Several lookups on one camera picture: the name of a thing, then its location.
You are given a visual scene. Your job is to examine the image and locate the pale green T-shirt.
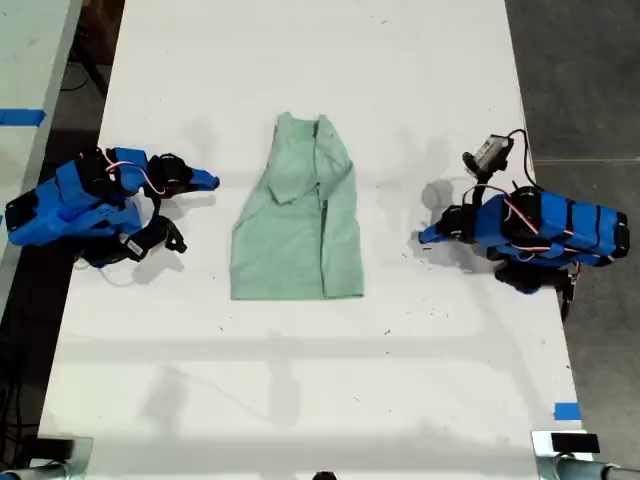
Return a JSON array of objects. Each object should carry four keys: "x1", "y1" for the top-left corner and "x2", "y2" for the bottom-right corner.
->
[{"x1": 229, "y1": 111, "x2": 366, "y2": 302}]

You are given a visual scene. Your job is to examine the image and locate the long blue tape strip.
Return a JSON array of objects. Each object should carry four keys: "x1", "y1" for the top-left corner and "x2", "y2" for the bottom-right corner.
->
[{"x1": 0, "y1": 107, "x2": 48, "y2": 127}]

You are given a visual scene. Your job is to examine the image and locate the pale side table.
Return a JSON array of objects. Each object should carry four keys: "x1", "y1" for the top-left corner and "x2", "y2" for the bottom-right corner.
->
[{"x1": 0, "y1": 0, "x2": 85, "y2": 306}]

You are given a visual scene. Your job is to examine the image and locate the short blue tape strip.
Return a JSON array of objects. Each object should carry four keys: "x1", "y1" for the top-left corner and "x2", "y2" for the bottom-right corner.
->
[{"x1": 553, "y1": 401, "x2": 583, "y2": 422}]

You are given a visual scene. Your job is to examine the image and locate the metal clamp plate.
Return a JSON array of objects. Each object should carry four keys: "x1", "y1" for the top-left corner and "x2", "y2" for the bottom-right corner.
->
[
  {"x1": 33, "y1": 435, "x2": 95, "y2": 480},
  {"x1": 530, "y1": 430, "x2": 602, "y2": 480}
]

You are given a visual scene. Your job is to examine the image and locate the small black box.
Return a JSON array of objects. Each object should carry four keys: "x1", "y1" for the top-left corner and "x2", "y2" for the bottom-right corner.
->
[
  {"x1": 550, "y1": 433, "x2": 601, "y2": 454},
  {"x1": 35, "y1": 438, "x2": 76, "y2": 459}
]

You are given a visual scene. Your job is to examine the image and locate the grey metal pipe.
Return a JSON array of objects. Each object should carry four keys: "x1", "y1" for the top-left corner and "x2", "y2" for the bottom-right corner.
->
[
  {"x1": 553, "y1": 457, "x2": 640, "y2": 480},
  {"x1": 0, "y1": 462, "x2": 67, "y2": 480}
]

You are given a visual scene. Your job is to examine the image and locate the red white arm wire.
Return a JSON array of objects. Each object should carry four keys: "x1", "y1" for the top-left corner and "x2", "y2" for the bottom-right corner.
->
[
  {"x1": 501, "y1": 196, "x2": 617, "y2": 265},
  {"x1": 103, "y1": 158, "x2": 170, "y2": 197}
]

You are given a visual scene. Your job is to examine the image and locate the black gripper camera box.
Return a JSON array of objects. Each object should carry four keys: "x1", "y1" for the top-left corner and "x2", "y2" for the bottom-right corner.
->
[{"x1": 117, "y1": 215, "x2": 190, "y2": 263}]

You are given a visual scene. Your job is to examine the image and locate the grey gripper camera box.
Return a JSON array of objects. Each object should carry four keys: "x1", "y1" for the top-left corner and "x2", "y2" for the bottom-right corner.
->
[{"x1": 461, "y1": 133, "x2": 516, "y2": 174}]

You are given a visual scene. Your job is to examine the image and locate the black camera cable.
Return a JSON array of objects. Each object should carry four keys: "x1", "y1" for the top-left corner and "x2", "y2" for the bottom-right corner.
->
[{"x1": 507, "y1": 128, "x2": 539, "y2": 190}]

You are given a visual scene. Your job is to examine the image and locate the white thin cable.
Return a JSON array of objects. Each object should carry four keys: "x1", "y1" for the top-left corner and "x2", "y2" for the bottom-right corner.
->
[{"x1": 96, "y1": 263, "x2": 139, "y2": 288}]

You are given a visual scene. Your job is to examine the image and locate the black floor cable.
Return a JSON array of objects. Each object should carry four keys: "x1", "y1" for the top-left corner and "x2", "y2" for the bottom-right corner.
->
[{"x1": 59, "y1": 42, "x2": 110, "y2": 97}]

